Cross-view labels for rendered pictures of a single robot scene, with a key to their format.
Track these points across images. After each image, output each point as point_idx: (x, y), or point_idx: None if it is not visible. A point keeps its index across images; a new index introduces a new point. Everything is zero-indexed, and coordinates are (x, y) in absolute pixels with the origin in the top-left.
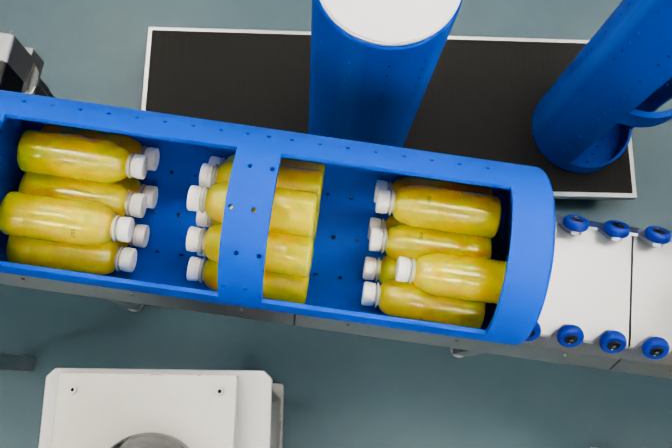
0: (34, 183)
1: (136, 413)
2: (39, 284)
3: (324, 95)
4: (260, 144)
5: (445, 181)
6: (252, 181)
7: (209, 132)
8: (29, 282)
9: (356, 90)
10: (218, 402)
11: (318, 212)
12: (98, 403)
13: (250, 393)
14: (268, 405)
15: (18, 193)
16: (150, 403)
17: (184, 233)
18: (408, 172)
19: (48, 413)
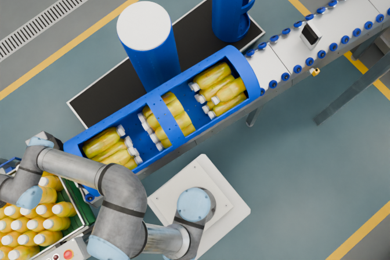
0: (96, 159)
1: (178, 190)
2: None
3: (148, 75)
4: (151, 97)
5: (206, 69)
6: (158, 107)
7: (135, 105)
8: None
9: (158, 65)
10: (197, 170)
11: None
12: (166, 195)
13: (202, 162)
14: (209, 161)
15: None
16: (179, 184)
17: (146, 143)
18: (196, 72)
19: (155, 210)
